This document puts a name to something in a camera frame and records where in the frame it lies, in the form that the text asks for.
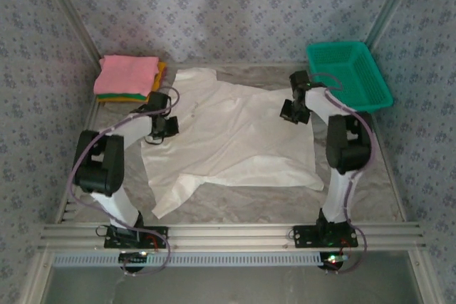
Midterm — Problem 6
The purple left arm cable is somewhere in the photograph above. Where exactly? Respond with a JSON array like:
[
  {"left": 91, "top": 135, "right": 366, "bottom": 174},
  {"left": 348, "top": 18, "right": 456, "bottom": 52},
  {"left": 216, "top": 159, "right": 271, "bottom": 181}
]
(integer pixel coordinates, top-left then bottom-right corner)
[{"left": 69, "top": 85, "right": 180, "bottom": 277}]

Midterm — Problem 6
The pink folded t-shirt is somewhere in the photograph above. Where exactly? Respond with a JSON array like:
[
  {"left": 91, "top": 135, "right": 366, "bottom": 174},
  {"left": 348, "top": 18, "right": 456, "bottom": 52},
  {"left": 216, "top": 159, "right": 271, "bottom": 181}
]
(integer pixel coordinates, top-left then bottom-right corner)
[{"left": 93, "top": 54, "right": 160, "bottom": 95}]

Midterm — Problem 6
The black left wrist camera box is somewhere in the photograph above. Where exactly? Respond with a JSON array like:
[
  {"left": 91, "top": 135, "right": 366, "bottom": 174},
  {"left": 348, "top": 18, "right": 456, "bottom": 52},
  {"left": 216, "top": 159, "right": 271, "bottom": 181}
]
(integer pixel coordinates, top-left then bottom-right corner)
[{"left": 166, "top": 115, "right": 180, "bottom": 137}]

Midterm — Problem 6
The black controller board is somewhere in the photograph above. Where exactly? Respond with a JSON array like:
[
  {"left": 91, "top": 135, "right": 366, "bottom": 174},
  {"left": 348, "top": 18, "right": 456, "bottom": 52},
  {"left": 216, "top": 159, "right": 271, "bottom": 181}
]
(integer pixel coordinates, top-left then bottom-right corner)
[
  {"left": 318, "top": 252, "right": 348, "bottom": 271},
  {"left": 119, "top": 252, "right": 149, "bottom": 273}
]

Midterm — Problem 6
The aluminium frame post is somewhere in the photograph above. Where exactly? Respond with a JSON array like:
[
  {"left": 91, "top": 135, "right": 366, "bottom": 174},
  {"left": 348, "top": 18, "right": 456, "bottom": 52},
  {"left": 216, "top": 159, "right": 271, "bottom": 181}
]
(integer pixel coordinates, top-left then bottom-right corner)
[
  {"left": 408, "top": 248, "right": 441, "bottom": 304},
  {"left": 365, "top": 0, "right": 428, "bottom": 51},
  {"left": 37, "top": 0, "right": 104, "bottom": 70},
  {"left": 17, "top": 250, "right": 54, "bottom": 304}
]

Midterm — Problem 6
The aluminium frame rail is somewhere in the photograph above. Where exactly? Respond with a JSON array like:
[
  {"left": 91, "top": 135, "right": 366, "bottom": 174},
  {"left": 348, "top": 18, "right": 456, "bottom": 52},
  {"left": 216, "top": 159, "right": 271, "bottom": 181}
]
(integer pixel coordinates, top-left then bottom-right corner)
[
  {"left": 53, "top": 99, "right": 103, "bottom": 225},
  {"left": 369, "top": 111, "right": 407, "bottom": 222}
]

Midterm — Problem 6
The green folded t-shirt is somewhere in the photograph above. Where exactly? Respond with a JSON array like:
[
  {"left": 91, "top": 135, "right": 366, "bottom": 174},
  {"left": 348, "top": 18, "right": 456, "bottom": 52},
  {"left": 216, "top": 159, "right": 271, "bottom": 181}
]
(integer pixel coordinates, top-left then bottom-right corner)
[{"left": 96, "top": 92, "right": 147, "bottom": 100}]

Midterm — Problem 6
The white t-shirt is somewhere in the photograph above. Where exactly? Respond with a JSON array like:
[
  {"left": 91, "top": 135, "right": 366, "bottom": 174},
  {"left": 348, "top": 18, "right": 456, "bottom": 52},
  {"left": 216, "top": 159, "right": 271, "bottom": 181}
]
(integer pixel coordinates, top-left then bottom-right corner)
[{"left": 140, "top": 68, "right": 325, "bottom": 219}]

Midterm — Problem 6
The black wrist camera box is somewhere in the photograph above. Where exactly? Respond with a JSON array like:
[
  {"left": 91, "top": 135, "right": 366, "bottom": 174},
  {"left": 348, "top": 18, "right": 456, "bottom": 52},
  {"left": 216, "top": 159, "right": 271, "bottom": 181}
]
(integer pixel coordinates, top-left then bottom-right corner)
[
  {"left": 279, "top": 99, "right": 296, "bottom": 122},
  {"left": 166, "top": 115, "right": 180, "bottom": 137}
]

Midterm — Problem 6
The stack of folded coloured towels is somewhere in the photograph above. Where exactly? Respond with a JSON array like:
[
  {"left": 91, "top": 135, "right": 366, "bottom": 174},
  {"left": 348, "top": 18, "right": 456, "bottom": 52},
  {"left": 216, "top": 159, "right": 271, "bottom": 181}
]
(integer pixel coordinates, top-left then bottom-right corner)
[{"left": 98, "top": 61, "right": 167, "bottom": 105}]

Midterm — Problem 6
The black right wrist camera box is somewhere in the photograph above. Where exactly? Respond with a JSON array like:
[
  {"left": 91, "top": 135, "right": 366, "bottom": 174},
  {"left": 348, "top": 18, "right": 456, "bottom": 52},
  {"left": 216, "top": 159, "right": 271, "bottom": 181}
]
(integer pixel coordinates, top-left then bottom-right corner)
[{"left": 279, "top": 99, "right": 296, "bottom": 122}]

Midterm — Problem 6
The teal plastic basket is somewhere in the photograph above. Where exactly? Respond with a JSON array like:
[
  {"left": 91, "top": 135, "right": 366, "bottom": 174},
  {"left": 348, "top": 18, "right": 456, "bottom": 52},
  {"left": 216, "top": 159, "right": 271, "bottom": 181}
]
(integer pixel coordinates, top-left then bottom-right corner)
[{"left": 306, "top": 41, "right": 394, "bottom": 112}]

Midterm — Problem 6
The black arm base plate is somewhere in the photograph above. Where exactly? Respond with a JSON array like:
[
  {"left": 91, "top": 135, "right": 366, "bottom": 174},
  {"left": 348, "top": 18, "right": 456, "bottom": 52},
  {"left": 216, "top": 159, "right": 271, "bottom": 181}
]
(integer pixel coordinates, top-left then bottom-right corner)
[
  {"left": 292, "top": 225, "right": 359, "bottom": 249},
  {"left": 103, "top": 226, "right": 169, "bottom": 250}
]

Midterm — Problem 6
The aluminium mounting rail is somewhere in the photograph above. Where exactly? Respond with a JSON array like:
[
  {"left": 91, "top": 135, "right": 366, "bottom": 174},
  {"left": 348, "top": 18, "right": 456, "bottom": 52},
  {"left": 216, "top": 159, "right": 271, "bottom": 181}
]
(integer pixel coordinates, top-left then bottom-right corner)
[{"left": 37, "top": 221, "right": 427, "bottom": 251}]

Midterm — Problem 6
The grey slotted cable duct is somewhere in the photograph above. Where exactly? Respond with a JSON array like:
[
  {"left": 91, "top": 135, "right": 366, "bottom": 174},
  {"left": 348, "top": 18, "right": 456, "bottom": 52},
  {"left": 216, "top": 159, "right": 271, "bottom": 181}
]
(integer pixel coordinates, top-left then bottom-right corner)
[{"left": 52, "top": 251, "right": 321, "bottom": 268}]

